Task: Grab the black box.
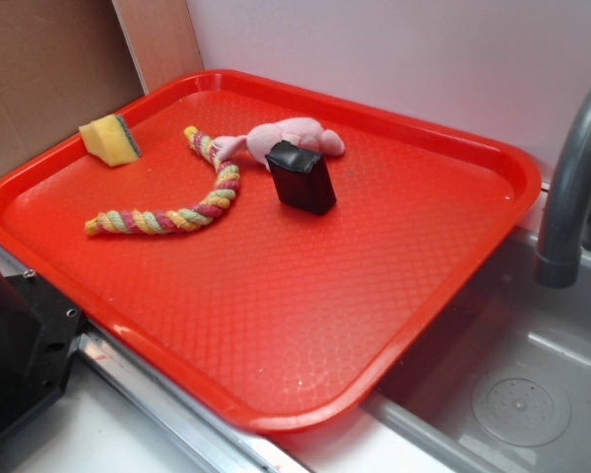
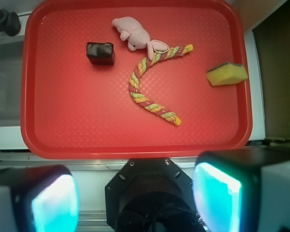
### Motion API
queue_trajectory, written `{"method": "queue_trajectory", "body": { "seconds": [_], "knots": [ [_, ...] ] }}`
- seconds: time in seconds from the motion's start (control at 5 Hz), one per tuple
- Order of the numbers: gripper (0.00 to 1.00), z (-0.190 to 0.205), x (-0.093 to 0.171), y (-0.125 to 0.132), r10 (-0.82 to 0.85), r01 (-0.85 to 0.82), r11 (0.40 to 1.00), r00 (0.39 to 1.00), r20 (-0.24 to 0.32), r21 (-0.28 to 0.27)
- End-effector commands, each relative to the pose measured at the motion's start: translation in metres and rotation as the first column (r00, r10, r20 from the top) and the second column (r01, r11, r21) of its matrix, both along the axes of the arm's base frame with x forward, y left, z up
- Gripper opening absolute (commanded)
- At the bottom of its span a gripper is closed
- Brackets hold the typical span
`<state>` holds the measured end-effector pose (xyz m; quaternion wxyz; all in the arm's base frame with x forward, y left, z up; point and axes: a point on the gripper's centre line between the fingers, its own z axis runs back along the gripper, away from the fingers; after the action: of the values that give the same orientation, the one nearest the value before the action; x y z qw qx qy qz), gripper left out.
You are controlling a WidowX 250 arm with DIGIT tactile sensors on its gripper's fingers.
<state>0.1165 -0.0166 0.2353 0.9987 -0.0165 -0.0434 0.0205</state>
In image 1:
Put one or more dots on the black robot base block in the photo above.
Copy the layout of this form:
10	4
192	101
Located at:
39	335

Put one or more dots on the black box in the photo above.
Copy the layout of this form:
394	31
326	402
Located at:
301	178

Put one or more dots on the red plastic tray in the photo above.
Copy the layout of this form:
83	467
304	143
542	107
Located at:
275	318

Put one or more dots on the pink plush toy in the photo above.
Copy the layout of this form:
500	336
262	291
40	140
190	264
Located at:
302	132

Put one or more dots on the yellow sponge with green pad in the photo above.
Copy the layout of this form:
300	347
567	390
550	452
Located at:
110	139

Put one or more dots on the grey faucet spout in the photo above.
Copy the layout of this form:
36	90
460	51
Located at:
566	224

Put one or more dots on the grey plastic sink basin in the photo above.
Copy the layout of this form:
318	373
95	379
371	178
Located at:
501	380

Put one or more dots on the brown cardboard panel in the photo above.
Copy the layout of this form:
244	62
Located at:
64	63

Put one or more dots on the multicolour braided rope toy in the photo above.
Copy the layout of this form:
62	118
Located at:
183	220

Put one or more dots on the metal rail strip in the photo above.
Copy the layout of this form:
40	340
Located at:
118	416

